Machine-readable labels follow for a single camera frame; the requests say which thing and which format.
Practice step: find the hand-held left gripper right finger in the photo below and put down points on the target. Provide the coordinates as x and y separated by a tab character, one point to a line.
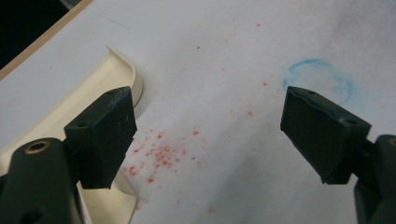
323	137

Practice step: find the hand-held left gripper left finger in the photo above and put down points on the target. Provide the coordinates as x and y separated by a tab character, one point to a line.
102	140

